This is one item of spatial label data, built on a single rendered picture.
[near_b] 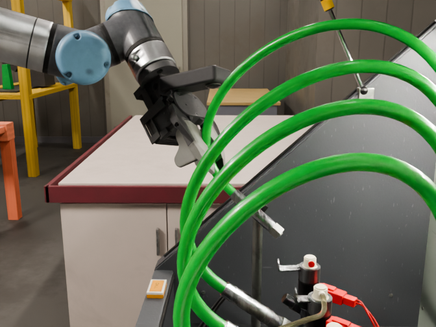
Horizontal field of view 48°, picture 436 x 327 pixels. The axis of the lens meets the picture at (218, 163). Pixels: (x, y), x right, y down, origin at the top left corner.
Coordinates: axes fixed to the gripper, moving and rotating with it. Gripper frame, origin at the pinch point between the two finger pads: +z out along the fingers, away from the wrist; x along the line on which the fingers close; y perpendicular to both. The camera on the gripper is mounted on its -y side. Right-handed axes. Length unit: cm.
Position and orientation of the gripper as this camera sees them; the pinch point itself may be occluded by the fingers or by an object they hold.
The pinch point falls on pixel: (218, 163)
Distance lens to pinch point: 75.6
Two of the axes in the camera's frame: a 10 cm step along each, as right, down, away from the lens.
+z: 4.5, 8.2, -3.6
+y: -6.7, 5.7, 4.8
